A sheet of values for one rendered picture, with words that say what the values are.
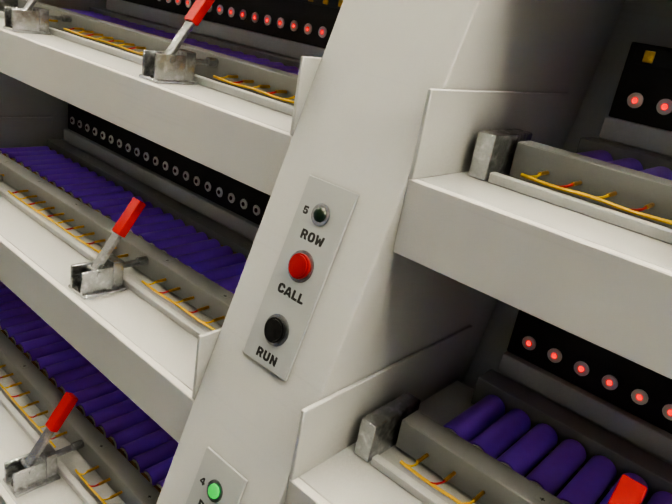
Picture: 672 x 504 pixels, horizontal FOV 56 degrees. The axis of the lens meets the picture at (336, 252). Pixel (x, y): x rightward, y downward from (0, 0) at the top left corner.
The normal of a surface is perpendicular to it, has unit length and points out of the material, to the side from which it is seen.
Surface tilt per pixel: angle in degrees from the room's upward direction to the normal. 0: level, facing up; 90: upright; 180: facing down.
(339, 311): 90
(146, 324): 18
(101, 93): 108
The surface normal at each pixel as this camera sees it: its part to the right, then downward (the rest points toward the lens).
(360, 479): 0.16, -0.92
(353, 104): -0.58, -0.12
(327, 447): 0.73, 0.36
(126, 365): -0.66, 0.17
